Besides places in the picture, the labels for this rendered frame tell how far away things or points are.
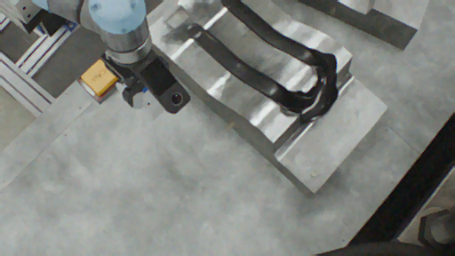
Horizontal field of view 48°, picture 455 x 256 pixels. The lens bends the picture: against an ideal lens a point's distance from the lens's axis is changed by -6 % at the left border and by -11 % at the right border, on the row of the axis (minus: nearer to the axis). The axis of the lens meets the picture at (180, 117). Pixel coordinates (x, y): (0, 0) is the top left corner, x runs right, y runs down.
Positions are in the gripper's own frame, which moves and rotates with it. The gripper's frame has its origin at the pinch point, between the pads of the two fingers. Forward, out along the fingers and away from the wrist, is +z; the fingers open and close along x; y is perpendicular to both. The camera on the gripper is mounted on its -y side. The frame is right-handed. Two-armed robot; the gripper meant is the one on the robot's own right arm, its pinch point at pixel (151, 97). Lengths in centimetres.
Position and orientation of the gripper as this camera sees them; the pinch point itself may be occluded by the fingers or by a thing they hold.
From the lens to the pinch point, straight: 106.1
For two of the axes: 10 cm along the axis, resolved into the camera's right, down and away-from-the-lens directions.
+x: -7.0, 6.8, -1.9
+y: -7.1, -6.5, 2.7
